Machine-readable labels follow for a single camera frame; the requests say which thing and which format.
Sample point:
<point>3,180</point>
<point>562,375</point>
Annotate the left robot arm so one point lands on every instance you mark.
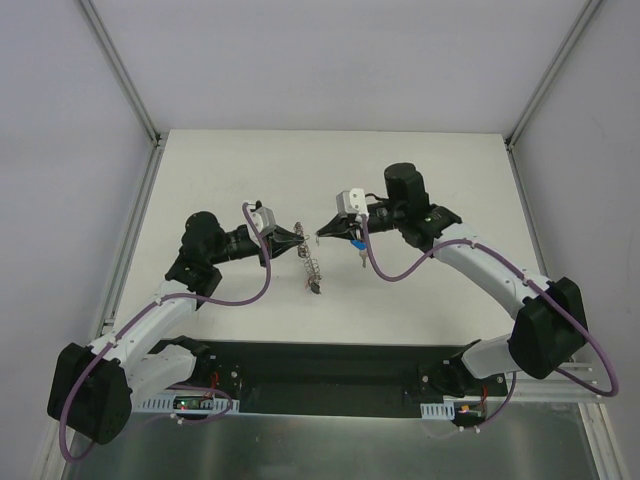
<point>95,387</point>

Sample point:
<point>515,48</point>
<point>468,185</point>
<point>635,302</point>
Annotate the aluminium frame post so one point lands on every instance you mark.
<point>576,32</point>
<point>119,70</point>

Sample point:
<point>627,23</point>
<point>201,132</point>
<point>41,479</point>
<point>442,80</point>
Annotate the right white cable duct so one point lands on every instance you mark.
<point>438,411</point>

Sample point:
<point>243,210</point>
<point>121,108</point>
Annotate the silver key with blue tag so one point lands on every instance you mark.
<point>362,249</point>

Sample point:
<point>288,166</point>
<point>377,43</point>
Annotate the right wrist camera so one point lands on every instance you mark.
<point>352,204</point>

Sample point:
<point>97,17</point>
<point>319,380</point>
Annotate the left white cable duct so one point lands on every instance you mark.
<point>186,404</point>

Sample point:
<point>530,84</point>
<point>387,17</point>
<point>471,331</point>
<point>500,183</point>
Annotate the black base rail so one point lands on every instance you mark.
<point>379,381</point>

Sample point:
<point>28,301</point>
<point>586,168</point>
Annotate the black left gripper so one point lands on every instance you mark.
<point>269,243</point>

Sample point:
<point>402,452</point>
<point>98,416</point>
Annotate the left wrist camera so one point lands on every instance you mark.
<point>260,219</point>

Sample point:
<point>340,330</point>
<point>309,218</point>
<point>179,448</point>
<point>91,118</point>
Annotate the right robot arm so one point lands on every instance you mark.
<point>549,318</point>

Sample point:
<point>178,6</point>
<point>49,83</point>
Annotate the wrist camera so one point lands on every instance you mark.
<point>352,204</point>
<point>260,219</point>

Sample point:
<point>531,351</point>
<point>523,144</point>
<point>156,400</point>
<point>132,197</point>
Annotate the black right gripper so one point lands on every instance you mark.
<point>355,223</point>

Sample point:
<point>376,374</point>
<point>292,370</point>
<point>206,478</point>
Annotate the aluminium frame right post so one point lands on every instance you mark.
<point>576,32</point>

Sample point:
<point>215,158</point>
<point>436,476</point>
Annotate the aluminium frame left post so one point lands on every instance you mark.
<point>119,70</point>

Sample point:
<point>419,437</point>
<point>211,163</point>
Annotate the white cable duct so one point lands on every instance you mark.
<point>186,404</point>
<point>438,411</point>

